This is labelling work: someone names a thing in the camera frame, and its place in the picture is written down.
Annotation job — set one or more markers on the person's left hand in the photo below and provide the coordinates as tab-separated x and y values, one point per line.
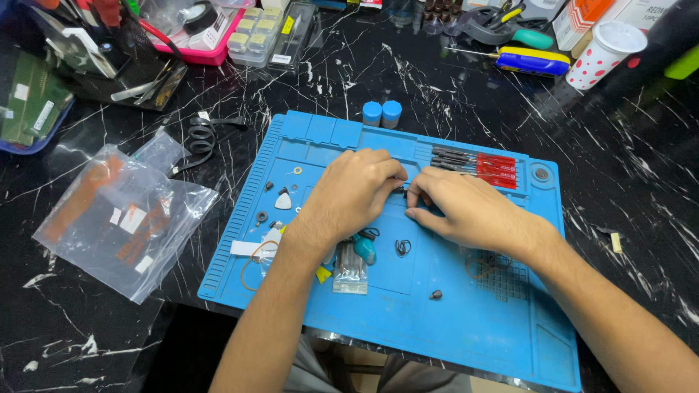
344	196

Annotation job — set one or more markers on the person's right hand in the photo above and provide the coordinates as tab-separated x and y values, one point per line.
475	218

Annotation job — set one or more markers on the person's left fingers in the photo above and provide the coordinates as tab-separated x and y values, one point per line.
385	169

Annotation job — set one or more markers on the blue-capped small jar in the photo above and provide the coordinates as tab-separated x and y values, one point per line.
391	113
372	113

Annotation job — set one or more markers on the teal oval earbud shell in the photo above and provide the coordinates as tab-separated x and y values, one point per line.
365	251

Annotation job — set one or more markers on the white triangular pick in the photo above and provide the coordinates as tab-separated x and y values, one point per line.
283	202

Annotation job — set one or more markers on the small zip bag of parts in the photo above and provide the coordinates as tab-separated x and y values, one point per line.
350	273

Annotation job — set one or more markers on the yellow plastic piece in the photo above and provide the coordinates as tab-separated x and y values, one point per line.
323	274

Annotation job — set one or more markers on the small clear plastic bag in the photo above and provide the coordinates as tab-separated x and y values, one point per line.
271	243

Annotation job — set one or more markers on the orange rubber band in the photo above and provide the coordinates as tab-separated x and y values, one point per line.
480	268
245	275

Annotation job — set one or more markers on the small round grey disc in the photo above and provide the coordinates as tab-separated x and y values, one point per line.
541	174

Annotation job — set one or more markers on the clear plastic bottle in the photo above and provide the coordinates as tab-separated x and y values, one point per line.
401	12

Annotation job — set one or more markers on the black slim tool case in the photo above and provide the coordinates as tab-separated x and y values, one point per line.
292	38

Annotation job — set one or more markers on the white tape strip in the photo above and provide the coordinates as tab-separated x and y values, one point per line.
244	248

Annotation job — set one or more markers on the group of small brown bottles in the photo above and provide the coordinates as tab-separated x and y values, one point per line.
442	10

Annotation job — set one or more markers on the blue yellow electric screwdriver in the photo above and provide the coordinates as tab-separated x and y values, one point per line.
532	61

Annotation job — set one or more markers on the blue silicone repair mat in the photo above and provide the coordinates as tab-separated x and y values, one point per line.
480	327

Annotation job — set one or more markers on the clear compartment box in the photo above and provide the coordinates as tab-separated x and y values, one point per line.
254	35

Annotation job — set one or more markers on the pink plastic tray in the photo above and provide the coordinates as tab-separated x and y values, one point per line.
210	53

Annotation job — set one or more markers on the person's grey trousers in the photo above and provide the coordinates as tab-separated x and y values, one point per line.
306	371

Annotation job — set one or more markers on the empty clear plastic bag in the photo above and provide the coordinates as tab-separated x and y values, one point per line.
161	151

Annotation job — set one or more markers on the black tape roll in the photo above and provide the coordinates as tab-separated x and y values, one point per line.
200	16

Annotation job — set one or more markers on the white red-dotted cup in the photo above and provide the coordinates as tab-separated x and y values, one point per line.
598	57

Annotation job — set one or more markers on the small cream piece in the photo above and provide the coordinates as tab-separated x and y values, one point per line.
616	243

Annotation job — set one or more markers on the orange white carton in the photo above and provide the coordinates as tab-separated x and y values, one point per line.
579	19

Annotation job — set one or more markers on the silver tweezers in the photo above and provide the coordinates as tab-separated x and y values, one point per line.
143	87

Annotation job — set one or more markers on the clear bag of orange parts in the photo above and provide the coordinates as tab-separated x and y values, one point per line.
120	229

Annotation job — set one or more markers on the black mesh tool holder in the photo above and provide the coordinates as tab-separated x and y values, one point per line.
125	60

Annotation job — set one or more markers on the white cardboard box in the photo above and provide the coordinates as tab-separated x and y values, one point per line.
639	13

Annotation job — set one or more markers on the green plastic object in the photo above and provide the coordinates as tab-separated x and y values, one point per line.
683	64

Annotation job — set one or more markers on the blue tray of circuit boards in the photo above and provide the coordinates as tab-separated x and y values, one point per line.
33	103

